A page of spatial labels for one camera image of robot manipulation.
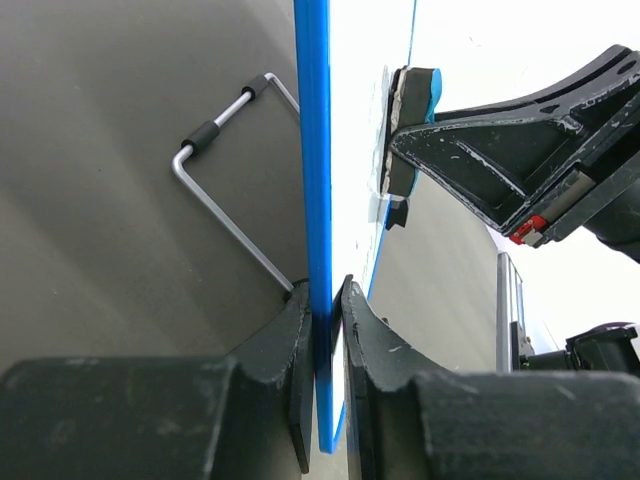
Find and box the aluminium rail frame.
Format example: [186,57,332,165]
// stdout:
[496,252,532,373]

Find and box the black whiteboard foot clip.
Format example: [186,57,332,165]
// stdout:
[385,199,410,231]

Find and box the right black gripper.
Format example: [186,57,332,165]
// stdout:
[391,45,639,259]

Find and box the metal whiteboard stand wire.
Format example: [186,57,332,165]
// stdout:
[171,72,303,293]

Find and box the blue felt eraser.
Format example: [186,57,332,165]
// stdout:
[380,66,442,198]

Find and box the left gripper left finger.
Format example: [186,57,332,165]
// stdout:
[1,281,313,479]

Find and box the blue framed whiteboard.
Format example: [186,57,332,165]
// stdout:
[293,1,417,454]

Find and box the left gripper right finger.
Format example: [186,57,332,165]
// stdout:
[340,276,639,479]

